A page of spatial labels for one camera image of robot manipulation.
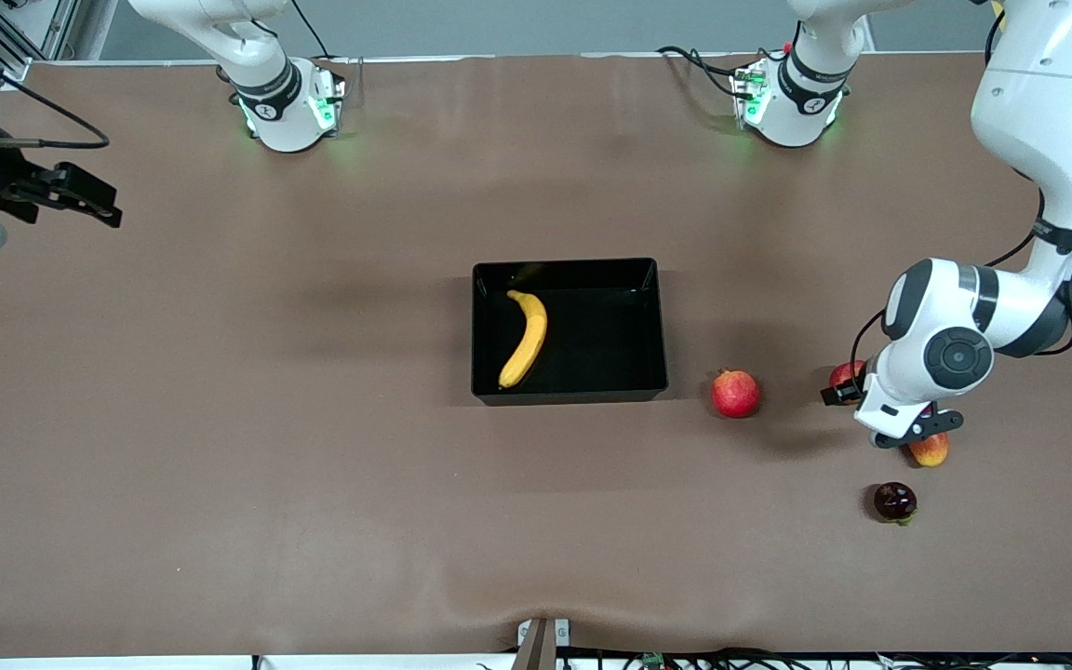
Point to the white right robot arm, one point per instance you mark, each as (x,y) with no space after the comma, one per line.
(266,84)

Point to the orange red peach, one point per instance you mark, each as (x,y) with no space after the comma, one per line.
(932,453)

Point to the metal table clamp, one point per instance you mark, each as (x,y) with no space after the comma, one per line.
(541,642)

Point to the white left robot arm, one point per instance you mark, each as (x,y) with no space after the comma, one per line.
(1038,112)

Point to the yellow banana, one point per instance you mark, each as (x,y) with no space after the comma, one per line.
(529,344)

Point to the metal shelf frame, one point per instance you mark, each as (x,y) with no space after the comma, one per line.
(6,28)

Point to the red yellow striped apple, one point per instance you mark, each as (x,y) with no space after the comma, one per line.
(843,375)

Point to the brown table cover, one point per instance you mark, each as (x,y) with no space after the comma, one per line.
(313,465)

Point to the dark purple mangosteen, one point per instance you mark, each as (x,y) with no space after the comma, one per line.
(894,501)

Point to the black plastic box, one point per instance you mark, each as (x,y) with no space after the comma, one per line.
(610,344)

